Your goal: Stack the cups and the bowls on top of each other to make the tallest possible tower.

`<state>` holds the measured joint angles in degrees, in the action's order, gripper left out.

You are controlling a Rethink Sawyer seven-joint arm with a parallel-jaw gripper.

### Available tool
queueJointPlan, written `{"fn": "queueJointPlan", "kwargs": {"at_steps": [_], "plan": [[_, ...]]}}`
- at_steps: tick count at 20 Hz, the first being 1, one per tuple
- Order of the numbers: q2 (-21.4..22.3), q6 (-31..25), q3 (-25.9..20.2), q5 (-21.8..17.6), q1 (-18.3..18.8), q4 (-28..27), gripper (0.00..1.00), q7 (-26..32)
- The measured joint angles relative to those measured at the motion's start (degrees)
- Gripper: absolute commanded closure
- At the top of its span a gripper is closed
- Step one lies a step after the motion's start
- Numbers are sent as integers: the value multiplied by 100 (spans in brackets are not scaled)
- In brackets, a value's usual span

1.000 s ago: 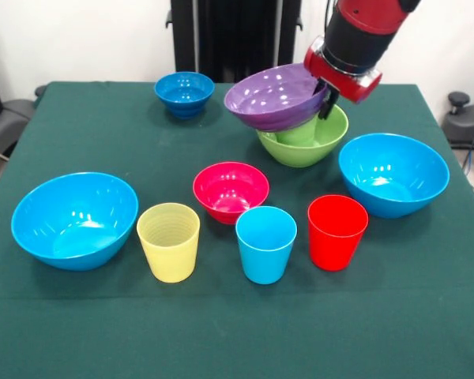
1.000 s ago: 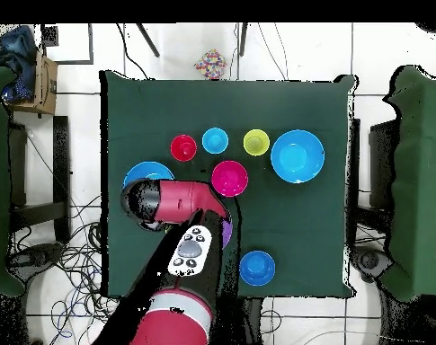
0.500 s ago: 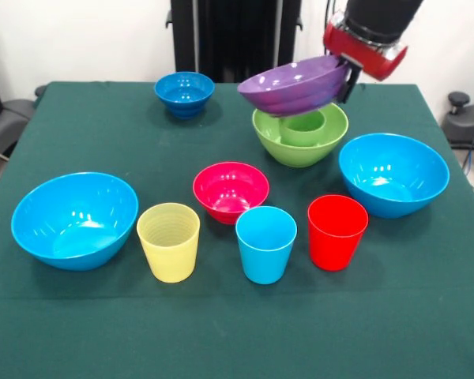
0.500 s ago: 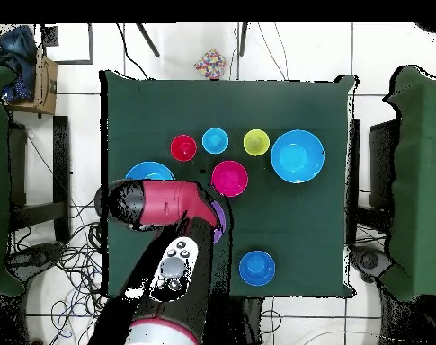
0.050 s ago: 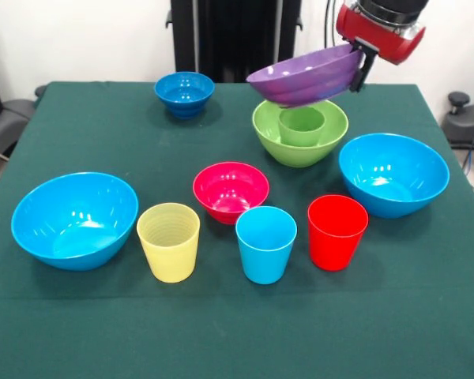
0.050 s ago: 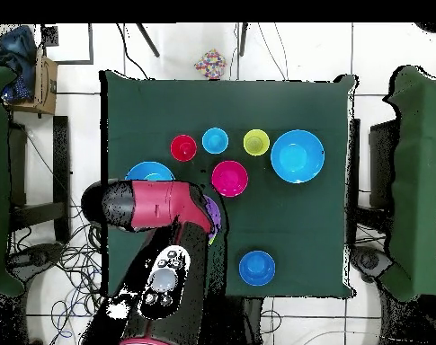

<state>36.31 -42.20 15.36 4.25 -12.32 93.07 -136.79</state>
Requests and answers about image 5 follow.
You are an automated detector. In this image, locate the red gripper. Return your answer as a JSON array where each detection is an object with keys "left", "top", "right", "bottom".
[{"left": 335, "top": 2, "right": 427, "bottom": 94}]

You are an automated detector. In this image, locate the purple bowl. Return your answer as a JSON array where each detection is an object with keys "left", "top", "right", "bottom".
[{"left": 246, "top": 43, "right": 365, "bottom": 107}]

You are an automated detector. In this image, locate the green bowl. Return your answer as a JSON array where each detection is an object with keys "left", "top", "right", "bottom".
[{"left": 251, "top": 99, "right": 349, "bottom": 168}]

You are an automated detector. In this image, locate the large light blue bowl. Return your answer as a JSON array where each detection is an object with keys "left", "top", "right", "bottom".
[
  {"left": 10, "top": 171, "right": 140, "bottom": 272},
  {"left": 337, "top": 133, "right": 451, "bottom": 220}
]

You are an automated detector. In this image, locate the red cup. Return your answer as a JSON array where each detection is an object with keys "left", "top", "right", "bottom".
[{"left": 307, "top": 194, "right": 370, "bottom": 272}]

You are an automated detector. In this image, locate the pink bowl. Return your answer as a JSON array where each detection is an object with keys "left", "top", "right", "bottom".
[{"left": 192, "top": 161, "right": 271, "bottom": 226}]

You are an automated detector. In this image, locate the small dark blue bowl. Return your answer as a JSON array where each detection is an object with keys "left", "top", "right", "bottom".
[{"left": 154, "top": 71, "right": 216, "bottom": 119}]

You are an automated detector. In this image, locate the light blue cup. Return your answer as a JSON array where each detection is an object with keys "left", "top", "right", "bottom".
[{"left": 235, "top": 205, "right": 298, "bottom": 285}]

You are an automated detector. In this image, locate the yellow cup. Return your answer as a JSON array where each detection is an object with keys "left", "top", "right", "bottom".
[{"left": 136, "top": 202, "right": 201, "bottom": 283}]

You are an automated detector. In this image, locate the dark green tablecloth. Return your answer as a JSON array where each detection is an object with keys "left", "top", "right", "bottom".
[{"left": 0, "top": 81, "right": 474, "bottom": 379}]

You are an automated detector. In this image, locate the black wall cable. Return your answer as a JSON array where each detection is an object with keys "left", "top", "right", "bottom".
[{"left": 322, "top": 0, "right": 343, "bottom": 47}]

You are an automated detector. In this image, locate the grey pedestal foot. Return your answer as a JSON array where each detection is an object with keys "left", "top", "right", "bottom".
[
  {"left": 0, "top": 98, "right": 37, "bottom": 159},
  {"left": 441, "top": 91, "right": 474, "bottom": 145}
]

